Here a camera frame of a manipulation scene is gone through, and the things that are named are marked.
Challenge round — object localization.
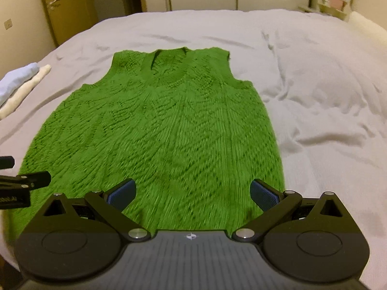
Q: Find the wooden room door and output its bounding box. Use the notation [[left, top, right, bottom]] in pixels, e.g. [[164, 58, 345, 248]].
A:
[[42, 0, 98, 46]]

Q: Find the cream bed pillow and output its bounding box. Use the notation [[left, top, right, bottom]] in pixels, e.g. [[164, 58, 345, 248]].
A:
[[348, 11, 387, 43]]

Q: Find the folded cream garment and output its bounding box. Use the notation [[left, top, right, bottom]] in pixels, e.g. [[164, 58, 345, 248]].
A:
[[1, 65, 51, 120]]

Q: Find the folded light blue garment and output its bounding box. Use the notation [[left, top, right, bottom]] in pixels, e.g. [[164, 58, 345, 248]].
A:
[[0, 62, 39, 105]]

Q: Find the white duvet cover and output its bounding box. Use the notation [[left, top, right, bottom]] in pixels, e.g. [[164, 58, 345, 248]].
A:
[[1, 10, 386, 289]]

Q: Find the green knitted vest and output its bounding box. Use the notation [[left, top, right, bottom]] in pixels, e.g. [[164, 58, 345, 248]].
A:
[[7, 47, 285, 241]]

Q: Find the pink storage box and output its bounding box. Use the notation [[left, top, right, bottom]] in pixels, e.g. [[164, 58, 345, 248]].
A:
[[329, 0, 346, 11]]

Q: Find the wall switch plate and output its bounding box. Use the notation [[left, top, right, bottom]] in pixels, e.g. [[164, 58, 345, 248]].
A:
[[4, 18, 13, 30]]

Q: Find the white bedside table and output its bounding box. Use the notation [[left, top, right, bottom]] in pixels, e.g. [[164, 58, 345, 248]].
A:
[[298, 5, 348, 21]]

